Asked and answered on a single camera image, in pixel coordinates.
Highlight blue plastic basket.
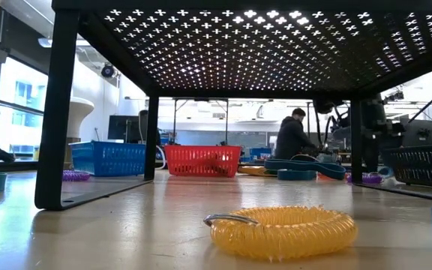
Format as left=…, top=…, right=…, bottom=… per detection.
left=68, top=140, right=148, bottom=178

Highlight yellow coil keychain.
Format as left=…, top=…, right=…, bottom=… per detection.
left=202, top=205, right=359, bottom=262

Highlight purple coil keychain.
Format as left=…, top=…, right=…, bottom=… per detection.
left=62, top=169, right=92, bottom=183
left=345, top=171, right=384, bottom=185

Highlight red plastic basket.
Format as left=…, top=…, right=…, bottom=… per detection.
left=163, top=144, right=242, bottom=178

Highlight black computer monitor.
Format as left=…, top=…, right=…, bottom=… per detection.
left=106, top=114, right=145, bottom=144
left=402, top=117, right=432, bottom=149

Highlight blue storage bin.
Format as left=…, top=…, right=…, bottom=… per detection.
left=248, top=146, right=274, bottom=163

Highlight black perforated metal riser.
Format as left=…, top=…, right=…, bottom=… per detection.
left=34, top=0, right=432, bottom=211

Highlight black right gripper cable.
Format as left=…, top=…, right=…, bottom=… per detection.
left=313, top=99, right=352, bottom=151

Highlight white cone desk lamp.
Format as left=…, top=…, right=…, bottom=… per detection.
left=63, top=96, right=96, bottom=170

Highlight metal gantry frame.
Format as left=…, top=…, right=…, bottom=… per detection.
left=172, top=97, right=230, bottom=146

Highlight large yellow crayon box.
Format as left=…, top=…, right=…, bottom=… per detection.
left=237, top=165, right=279, bottom=178

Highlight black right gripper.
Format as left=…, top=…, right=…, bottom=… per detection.
left=361, top=93, right=405, bottom=173

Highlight ceiling light fixture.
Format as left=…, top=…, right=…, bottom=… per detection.
left=37, top=36, right=94, bottom=49

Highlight black plastic basket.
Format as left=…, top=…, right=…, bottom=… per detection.
left=382, top=143, right=432, bottom=191

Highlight person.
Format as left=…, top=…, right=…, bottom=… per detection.
left=274, top=107, right=319, bottom=161

